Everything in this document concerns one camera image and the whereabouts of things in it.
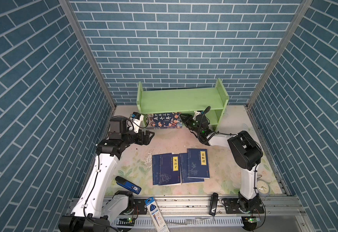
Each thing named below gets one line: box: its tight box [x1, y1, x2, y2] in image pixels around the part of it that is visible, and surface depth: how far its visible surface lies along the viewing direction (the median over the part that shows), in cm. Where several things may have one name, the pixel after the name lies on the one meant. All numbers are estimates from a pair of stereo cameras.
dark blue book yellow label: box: [158, 152, 182, 186], surface depth 86 cm
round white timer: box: [256, 179, 271, 195], surface depth 79 cm
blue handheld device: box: [114, 175, 142, 195], surface depth 80 cm
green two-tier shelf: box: [136, 77, 230, 131], surface depth 89 cm
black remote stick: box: [209, 192, 219, 217], surface depth 73 cm
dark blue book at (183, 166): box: [179, 152, 205, 184], surface depth 86 cm
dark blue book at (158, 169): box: [152, 153, 164, 186], surface depth 88 cm
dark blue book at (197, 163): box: [186, 148, 210, 179], surface depth 88 cm
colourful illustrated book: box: [145, 112, 183, 130], surface depth 93 cm
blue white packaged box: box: [144, 196, 170, 232], surface depth 71 cm
